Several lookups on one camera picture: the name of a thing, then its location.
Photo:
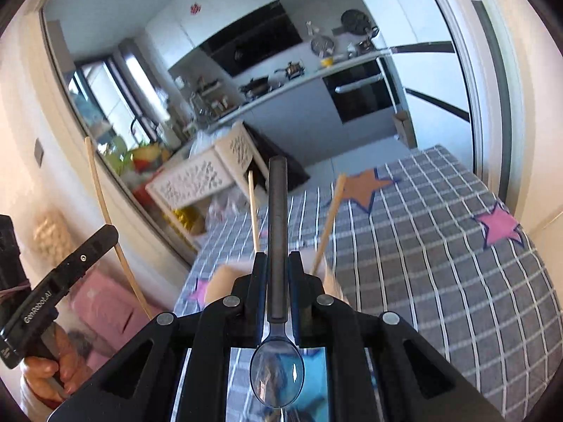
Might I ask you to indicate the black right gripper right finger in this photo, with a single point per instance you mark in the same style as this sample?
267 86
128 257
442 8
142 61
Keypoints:
321 316

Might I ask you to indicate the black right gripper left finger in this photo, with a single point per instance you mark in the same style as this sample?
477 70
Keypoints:
245 279

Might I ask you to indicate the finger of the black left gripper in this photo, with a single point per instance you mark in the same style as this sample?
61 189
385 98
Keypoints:
58 283

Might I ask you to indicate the black handled steel spoon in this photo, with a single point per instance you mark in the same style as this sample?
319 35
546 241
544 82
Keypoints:
277 369

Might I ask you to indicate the person's left hand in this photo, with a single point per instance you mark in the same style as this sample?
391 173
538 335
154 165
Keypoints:
72 369

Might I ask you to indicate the pink box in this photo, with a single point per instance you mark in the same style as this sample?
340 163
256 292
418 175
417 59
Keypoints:
110 311

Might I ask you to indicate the grey checked star tablecloth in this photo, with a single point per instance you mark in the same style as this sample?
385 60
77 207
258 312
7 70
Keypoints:
442 251

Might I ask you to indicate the black built-in oven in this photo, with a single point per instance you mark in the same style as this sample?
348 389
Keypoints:
362 89

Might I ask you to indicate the black wok on stove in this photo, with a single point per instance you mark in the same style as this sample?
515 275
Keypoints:
255 88

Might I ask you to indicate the black range hood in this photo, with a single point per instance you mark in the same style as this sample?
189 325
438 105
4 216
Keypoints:
257 36

